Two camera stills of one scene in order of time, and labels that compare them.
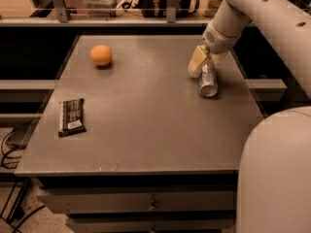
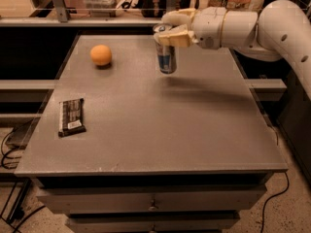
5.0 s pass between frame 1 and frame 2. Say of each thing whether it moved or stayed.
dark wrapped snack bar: stayed
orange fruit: stayed
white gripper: moved
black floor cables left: stayed
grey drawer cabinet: stayed
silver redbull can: moved
